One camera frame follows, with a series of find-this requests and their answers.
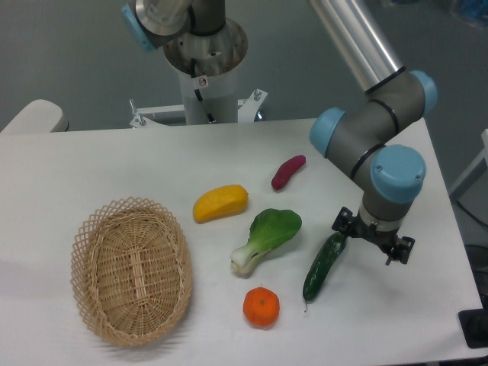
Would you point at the orange tangerine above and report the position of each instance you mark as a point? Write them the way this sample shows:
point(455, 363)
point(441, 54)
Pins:
point(261, 307)

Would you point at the green cucumber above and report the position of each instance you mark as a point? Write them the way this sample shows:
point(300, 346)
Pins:
point(325, 258)

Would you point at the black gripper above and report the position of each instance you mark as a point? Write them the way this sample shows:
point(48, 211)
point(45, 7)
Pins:
point(379, 232)

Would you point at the white chair armrest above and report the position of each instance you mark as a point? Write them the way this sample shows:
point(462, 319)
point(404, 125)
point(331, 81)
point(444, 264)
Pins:
point(40, 116)

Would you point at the woven wicker basket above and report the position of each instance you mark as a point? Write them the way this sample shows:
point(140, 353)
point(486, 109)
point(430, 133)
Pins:
point(131, 272)

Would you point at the black device at table edge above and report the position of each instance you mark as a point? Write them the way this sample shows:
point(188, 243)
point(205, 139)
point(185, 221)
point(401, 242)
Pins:
point(474, 327)

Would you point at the purple sweet potato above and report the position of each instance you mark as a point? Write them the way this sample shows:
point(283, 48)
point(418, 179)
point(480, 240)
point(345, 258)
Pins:
point(286, 170)

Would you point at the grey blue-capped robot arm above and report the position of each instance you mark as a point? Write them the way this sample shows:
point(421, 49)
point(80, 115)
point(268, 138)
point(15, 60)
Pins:
point(358, 144)

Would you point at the yellow mango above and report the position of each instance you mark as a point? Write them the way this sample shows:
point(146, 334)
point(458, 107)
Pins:
point(224, 201)

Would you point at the green bok choy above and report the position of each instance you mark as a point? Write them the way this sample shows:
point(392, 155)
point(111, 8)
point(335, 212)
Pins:
point(270, 229)

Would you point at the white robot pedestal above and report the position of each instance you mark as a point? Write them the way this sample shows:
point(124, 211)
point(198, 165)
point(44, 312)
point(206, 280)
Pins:
point(207, 69)

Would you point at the white frame at right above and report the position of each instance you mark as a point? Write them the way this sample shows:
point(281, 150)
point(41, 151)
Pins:
point(471, 173)

